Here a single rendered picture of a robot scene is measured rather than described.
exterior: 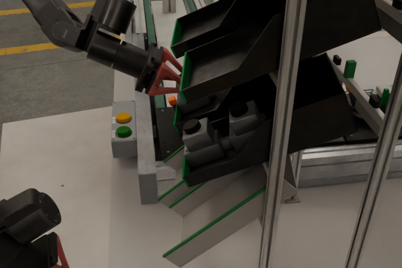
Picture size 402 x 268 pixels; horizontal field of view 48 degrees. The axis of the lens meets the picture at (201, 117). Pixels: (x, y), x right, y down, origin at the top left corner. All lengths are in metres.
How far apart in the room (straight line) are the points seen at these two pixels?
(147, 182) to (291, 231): 0.37
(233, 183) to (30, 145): 0.76
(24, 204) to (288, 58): 0.43
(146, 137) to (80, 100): 2.13
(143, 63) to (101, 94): 2.56
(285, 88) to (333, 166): 0.67
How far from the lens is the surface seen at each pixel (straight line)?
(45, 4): 0.92
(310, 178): 1.25
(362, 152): 1.26
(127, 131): 1.26
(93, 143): 1.43
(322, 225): 1.18
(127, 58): 0.86
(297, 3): 0.57
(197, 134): 0.74
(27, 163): 1.41
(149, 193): 1.17
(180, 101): 0.90
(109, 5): 0.87
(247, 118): 0.72
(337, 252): 1.13
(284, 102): 0.62
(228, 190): 0.90
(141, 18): 2.05
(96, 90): 3.47
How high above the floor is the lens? 1.69
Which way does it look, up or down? 33 degrees down
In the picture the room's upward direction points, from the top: straight up
